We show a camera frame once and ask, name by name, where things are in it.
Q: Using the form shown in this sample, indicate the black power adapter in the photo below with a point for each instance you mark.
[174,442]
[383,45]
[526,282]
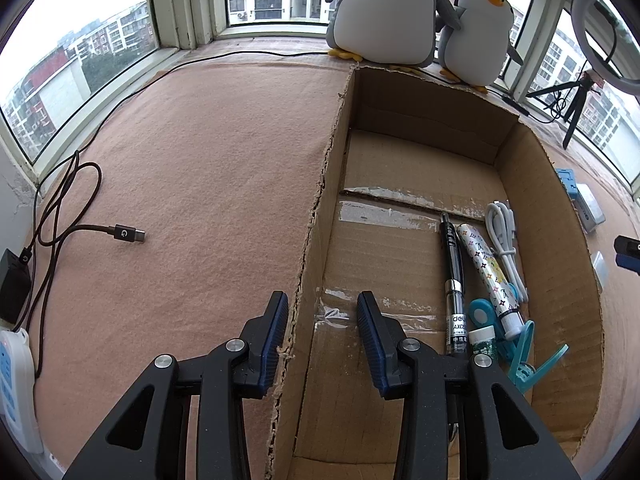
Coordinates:
[12,285]

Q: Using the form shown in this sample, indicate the blue phone stand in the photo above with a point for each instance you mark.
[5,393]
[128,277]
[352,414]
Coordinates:
[567,182]

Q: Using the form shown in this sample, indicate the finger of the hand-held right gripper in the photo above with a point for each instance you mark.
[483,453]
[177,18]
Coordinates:
[629,262]

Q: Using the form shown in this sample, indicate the white patterned tube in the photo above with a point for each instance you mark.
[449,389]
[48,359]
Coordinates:
[487,270]

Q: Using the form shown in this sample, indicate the white power strip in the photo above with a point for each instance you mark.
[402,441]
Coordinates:
[17,390]

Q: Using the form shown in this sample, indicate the large grey penguin plush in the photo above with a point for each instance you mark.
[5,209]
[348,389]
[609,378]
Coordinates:
[385,15]

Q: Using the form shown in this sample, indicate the green bottle with white cap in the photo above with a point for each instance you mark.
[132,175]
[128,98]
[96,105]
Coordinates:
[484,347]

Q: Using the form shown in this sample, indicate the white rectangular box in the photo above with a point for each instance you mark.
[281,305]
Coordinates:
[590,210]

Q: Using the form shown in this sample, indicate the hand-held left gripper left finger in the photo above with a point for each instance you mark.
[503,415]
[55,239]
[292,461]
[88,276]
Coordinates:
[272,355]

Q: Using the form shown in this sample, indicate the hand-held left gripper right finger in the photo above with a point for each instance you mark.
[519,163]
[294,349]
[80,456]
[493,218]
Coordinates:
[372,355]

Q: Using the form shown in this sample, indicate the small grey penguin plush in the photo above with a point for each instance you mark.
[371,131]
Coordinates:
[470,40]

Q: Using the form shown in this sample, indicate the black gel pen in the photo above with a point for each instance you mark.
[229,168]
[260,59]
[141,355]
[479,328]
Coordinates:
[452,260]

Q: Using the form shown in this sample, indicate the cardboard box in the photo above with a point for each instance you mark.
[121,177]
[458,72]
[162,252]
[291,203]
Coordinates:
[380,240]

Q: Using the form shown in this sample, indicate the black tripod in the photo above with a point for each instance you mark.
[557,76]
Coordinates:
[574,115]

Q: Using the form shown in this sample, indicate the white window frame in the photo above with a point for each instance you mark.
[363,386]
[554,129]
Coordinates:
[190,10]

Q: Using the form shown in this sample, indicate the checked cloth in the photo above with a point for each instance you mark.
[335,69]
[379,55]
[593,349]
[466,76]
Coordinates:
[545,135]

